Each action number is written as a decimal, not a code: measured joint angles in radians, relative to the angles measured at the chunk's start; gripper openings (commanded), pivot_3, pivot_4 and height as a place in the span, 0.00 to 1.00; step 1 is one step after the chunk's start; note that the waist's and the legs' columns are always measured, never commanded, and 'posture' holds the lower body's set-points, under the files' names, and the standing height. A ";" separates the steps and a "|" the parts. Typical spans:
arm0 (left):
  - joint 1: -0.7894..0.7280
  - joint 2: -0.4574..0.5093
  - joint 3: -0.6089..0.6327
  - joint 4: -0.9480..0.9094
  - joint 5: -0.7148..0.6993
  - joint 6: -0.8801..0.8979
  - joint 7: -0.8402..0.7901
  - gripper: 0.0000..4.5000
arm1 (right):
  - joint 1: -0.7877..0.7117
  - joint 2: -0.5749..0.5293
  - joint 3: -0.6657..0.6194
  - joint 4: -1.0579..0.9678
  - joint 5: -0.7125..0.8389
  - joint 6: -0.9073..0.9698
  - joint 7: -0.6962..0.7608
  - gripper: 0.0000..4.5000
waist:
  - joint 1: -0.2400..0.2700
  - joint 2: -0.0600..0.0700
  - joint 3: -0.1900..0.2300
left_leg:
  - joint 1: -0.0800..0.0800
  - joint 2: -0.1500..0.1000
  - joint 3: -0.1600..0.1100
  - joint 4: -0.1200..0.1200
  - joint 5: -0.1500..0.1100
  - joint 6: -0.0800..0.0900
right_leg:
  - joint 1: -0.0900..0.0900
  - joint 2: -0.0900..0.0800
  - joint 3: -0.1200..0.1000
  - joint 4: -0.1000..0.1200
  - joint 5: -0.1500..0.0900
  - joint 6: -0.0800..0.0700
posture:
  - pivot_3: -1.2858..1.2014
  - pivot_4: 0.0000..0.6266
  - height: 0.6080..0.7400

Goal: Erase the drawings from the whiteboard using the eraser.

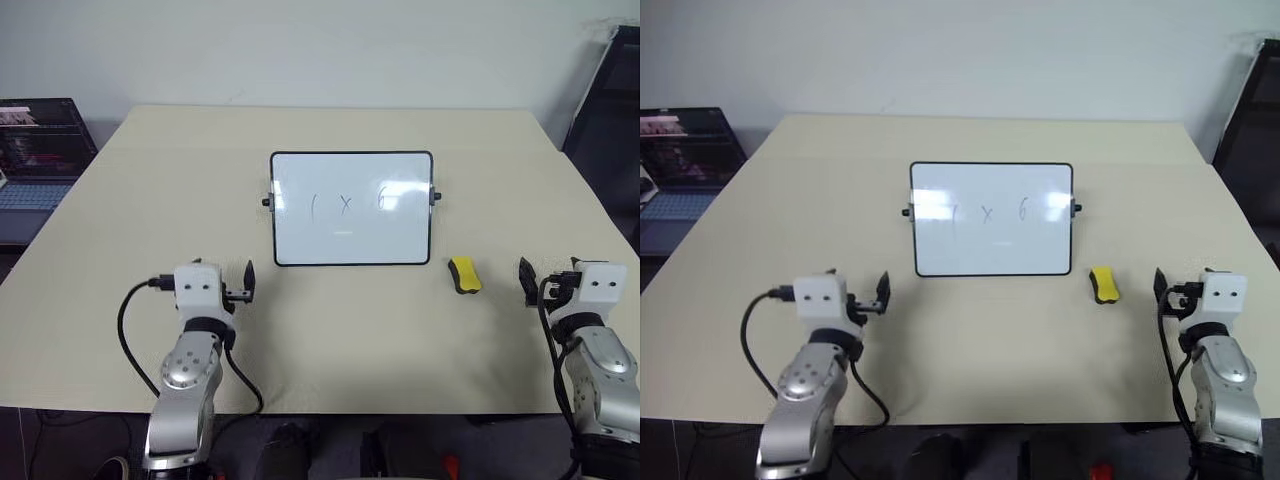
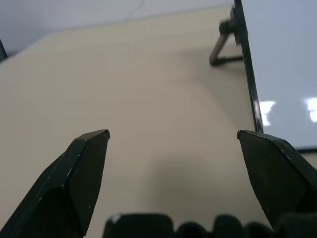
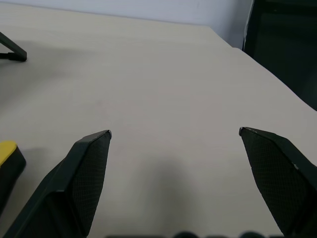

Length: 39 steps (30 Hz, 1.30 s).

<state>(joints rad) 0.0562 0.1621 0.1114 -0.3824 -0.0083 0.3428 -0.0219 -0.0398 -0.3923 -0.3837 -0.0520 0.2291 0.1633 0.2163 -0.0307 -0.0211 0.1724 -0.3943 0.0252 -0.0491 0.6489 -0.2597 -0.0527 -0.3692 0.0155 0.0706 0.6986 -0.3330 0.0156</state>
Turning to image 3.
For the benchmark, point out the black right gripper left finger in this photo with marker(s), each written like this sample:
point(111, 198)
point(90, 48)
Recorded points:
point(71, 188)

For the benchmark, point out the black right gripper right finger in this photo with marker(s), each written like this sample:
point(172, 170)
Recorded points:
point(280, 178)

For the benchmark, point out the yellow and black whiteboard eraser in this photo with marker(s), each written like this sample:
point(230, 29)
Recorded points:
point(8, 171)

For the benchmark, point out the black whiteboard stand leg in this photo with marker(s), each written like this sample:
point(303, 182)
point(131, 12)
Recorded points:
point(13, 49)

